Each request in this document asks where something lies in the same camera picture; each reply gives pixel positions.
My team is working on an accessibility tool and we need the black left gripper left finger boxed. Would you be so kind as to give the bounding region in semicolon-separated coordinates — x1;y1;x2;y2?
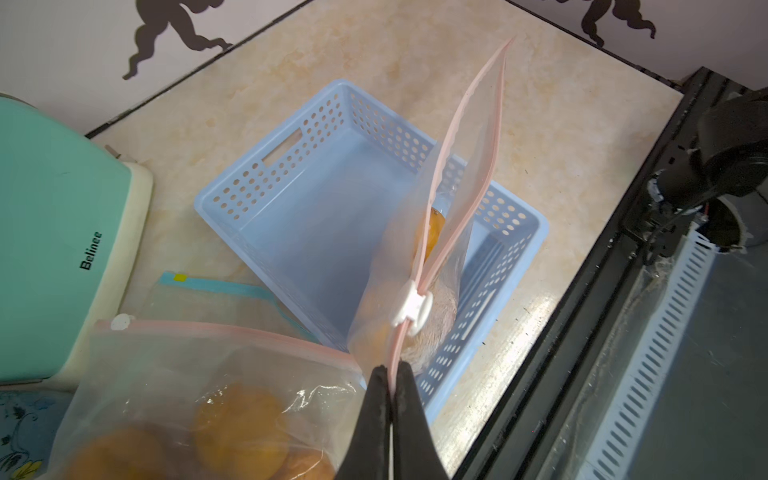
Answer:
335;365;392;480

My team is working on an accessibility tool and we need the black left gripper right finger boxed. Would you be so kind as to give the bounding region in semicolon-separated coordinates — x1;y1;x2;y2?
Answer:
392;361;449;480

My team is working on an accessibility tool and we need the light blue perforated plastic basket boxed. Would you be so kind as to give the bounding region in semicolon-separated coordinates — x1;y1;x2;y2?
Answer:
194;80;549;420

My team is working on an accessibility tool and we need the reddish orange potato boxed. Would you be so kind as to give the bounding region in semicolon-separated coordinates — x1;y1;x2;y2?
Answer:
271;447;336;480

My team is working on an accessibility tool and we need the brown potato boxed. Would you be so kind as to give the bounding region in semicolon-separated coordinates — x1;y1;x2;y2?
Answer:
424;207;445;261

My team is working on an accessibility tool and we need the clear blue zipper bag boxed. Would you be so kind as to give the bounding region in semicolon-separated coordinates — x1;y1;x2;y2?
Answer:
138;272;318;343

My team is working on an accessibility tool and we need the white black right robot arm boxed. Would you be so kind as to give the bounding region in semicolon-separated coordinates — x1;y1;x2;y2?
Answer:
644;88;767;261

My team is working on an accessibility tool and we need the white blue ceramic mug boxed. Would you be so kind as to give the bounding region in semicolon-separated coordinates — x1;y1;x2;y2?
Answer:
0;390;73;479

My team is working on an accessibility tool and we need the mint green silver toaster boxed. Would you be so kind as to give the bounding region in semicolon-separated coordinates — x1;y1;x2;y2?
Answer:
1;96;154;390

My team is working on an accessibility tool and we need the black base frame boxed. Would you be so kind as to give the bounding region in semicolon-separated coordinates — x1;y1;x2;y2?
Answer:
455;68;748;479

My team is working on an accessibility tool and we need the white slotted cable duct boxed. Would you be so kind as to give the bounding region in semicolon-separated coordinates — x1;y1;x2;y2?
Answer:
576;230;716;479

